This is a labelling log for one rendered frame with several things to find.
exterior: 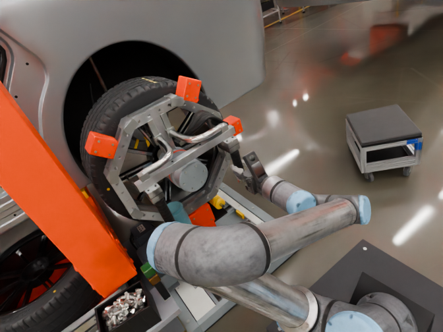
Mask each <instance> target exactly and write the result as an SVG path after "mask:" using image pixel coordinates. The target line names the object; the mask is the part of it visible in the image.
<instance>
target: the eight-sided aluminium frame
mask: <svg viewBox="0 0 443 332"><path fill-rule="evenodd" d="M175 107H180V108H182V109H185V110H187V111H190V112H193V113H196V112H197V111H199V110H205V111H208V112H210V113H212V114H214V115H215V116H217V117H219V118H220V119H223V118H222V116H221V114H220V112H217V111H216V110H213V109H211V108H209V107H205V106H203V105H199V104H197V103H195V102H192V101H187V100H184V98H183V97H181V96H178V95H175V94H171V93H170V94H167V95H166V96H164V97H162V98H160V99H158V100H156V101H154V102H152V103H150V104H149V105H147V106H145V107H143V108H141V109H139V110H137V111H135V112H133V113H131V114H130V115H127V116H126V117H123V118H122V119H121V120H120V123H119V125H118V129H117V132H116V135H115V139H116V141H118V146H117V149H116V152H115V155H114V158H113V159H110V158H108V159H107V163H106V165H105V169H104V171H103V173H104V175H105V176H106V179H107V180H108V182H109V183H110V185H112V187H113V189H114V191H115V192H116V193H117V195H118V197H119V198H120V200H121V201H122V203H123V204H124V206H125V208H126V210H127V211H128V213H129V214H130V215H131V217H132V218H133V219H138V220H140V219H144V220H153V221H164V220H163V218H162V216H161V214H160V213H159V211H158V209H157V207H153V206H142V205H136V204H135V202H134V200H133V199H132V197H131V195H130V194H129V192H128V190H127V189H126V187H125V185H124V184H123V182H122V180H121V179H120V178H119V173H120V171H121V168H122V165H123V162H124V159H125V156H126V153H127V150H128V147H129V144H130V142H131V138H132V136H133V132H134V130H135V129H136V128H138V127H140V126H142V125H144V124H146V123H147V122H148V121H149V120H151V119H155V118H156V117H159V116H160V115H161V114H162V113H165V112H168V111H170V110H172V109H173V108H175ZM148 115H149V116H148ZM217 147H218V145H217ZM218 151H219V152H218V155H217V157H216V160H215V162H214V165H213V167H212V170H211V172H210V176H209V177H208V180H207V183H206V186H205V187H204V188H203V189H201V190H199V191H198V192H197V193H195V194H193V195H192V196H191V197H189V198H187V199H186V200H185V201H184V202H182V204H183V207H184V209H185V211H186V213H187V214H188V215H189V214H191V213H192V212H194V211H195V210H197V209H198V208H199V207H201V206H203V205H204V204H205V203H206V202H208V201H210V200H212V199H213V198H214V197H215V196H216V195H217V193H218V192H219V188H220V185H221V183H222V180H223V177H224V175H225V172H226V170H227V167H228V165H229V162H230V160H231V156H230V153H228V152H226V151H224V150H222V149H221V148H219V147H218Z"/></svg>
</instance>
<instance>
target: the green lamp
mask: <svg viewBox="0 0 443 332"><path fill-rule="evenodd" d="M140 268H141V270H142V272H143V274H144V275H145V276H146V278H147V279H148V278H150V277H151V276H153V275H154V274H155V273H156V271H155V269H154V268H153V267H152V266H151V265H150V263H149V262H147V263H145V264H144V265H143V266H141V267H140Z"/></svg>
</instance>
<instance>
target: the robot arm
mask: <svg viewBox="0 0 443 332"><path fill-rule="evenodd" d="M242 163H243V166H245V167H246V169H247V170H246V171H244V170H243V169H242V168H238V167H237V166H234V165H230V168H231V170H232V172H233V173H234V174H235V176H236V178H237V180H246V184H247V185H245V187H246V190H248V191H249V192H251V193H252V194H254V195H255V194H257V193H259V194H261V195H262V196H263V197H264V198H265V199H267V200H268V201H269V202H272V203H273V204H275V205H276V206H278V207H279V208H281V209H282V210H284V211H286V212H287V213H288V214H289V215H286V216H283V217H280V218H277V219H273V220H271V221H267V222H265V223H261V224H259V225H254V224H252V223H249V222H240V223H236V224H232V225H225V226H217V227H203V226H199V225H190V224H185V223H180V222H177V221H174V222H167V223H164V224H162V225H160V226H159V227H157V228H156V229H155V230H154V232H153V233H152V235H151V236H150V238H149V241H148V245H147V257H148V261H149V263H150V265H151V266H152V267H153V268H154V269H155V270H156V271H157V272H159V273H165V274H166V275H169V276H172V277H174V278H176V279H178V280H181V281H183V282H186V283H188V284H190V285H192V286H195V287H200V288H202V289H204V290H207V291H209V292H212V293H214V294H216V295H218V296H220V297H223V298H225V299H227V300H230V301H232V302H234V303H236V304H238V305H241V306H243V307H245V308H248V309H250V310H252V311H254V312H257V313H259V314H261V315H263V316H266V317H267V318H270V319H272V320H275V321H276V322H277V325H278V326H279V328H280V329H281V330H282V331H284V332H418V328H417V323H416V321H415V318H414V316H413V314H412V313H411V311H410V310H409V308H408V307H407V306H406V305H405V304H404V303H403V302H402V301H401V300H399V299H398V298H396V297H395V296H392V295H390V294H386V293H383V292H373V293H370V294H367V295H365V296H364V297H362V298H361V299H360V301H358V303H357V305H352V304H348V303H346V302H342V301H339V300H334V299H331V298H327V297H324V296H320V295H318V294H315V293H313V292H312V291H310V290H308V289H307V288H305V287H302V286H299V285H294V286H290V285H288V284H287V283H284V282H283V281H281V280H280V279H278V278H276V277H274V276H273V275H271V274H269V273H268V272H267V271H268V270H269V268H270V264H271V263H272V262H274V261H276V260H278V259H280V258H282V257H284V256H286V255H288V254H291V253H293V252H295V251H297V250H299V249H301V248H303V247H305V246H308V245H309V244H312V243H313V242H316V241H317V240H320V239H321V238H324V237H326V236H328V235H330V234H332V233H334V232H336V231H339V230H341V229H343V228H345V227H349V226H351V225H353V224H361V225H366V224H368V223H369V221H370V215H371V208H370V202H369V199H368V198H367V197H366V196H361V195H321V194H312V193H310V192H307V191H306V190H303V189H301V188H298V187H297V186H295V185H293V184H291V183H289V182H287V181H286V180H283V179H281V178H279V177H277V176H268V174H267V173H266V171H265V169H264V168H263V166H262V164H261V162H260V160H259V158H258V156H257V155H256V153H255V151H251V152H249V153H248V154H246V155H244V156H243V160H242ZM248 188H250V189H251V191H250V190H249V189H248Z"/></svg>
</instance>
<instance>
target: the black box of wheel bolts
mask: <svg viewBox="0 0 443 332"><path fill-rule="evenodd" d="M94 311H95V315H96V322H97V326H98V332H146V331H147V330H149V329H150V328H152V327H153V326H155V325H156V324H157V323H159V322H160V321H161V320H162V319H161V317H160V314H159V312H158V309H157V306H156V303H155V302H154V298H153V296H152V294H151V293H150V291H149V290H148V289H147V288H146V286H145V285H144V283H143V282H142V279H140V280H138V281H137V282H135V283H134V284H132V285H131V286H129V287H127V288H126V289H124V290H122V291H121V292H119V293H118V294H116V295H115V296H113V297H111V298H110V299H109V300H106V301H105V302H104V303H102V304H100V305H99V306H97V307H96V308H94Z"/></svg>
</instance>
